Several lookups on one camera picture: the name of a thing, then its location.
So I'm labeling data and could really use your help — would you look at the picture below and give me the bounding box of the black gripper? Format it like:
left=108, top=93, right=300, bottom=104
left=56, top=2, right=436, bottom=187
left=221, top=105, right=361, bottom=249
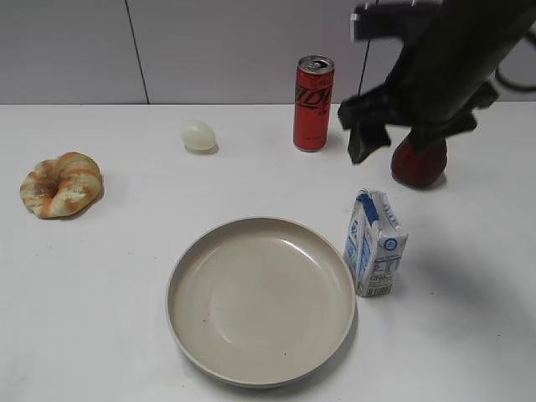
left=338, top=1, right=535, bottom=164

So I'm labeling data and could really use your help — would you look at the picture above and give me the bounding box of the white blue milk carton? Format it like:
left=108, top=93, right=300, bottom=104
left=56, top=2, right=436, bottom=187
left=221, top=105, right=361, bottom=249
left=343, top=189, right=408, bottom=297

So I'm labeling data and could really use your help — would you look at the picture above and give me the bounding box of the beige round plate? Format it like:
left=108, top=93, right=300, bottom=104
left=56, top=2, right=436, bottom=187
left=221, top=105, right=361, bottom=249
left=165, top=217, right=358, bottom=389

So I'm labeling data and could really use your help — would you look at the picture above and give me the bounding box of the dark red apple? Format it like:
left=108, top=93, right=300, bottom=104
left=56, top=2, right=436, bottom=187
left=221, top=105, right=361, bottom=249
left=391, top=137, right=447, bottom=188

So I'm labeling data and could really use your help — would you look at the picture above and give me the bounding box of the red soda can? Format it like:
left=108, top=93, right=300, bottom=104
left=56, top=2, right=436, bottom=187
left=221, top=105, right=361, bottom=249
left=293, top=54, right=335, bottom=152

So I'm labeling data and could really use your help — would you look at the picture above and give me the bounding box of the white egg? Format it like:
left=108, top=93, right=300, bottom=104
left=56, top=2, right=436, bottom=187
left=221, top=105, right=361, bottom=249
left=181, top=120, right=216, bottom=152

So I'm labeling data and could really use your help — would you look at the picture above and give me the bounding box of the striped bagel bread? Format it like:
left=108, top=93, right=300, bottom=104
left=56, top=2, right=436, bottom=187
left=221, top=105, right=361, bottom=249
left=19, top=152, right=103, bottom=219

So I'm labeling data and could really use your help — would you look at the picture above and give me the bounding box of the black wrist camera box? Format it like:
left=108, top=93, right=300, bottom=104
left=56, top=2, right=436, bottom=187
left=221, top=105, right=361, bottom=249
left=349, top=1, right=441, bottom=44

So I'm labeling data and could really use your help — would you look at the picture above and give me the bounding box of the black cable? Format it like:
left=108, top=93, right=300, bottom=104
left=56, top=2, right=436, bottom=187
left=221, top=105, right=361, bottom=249
left=493, top=62, right=536, bottom=92

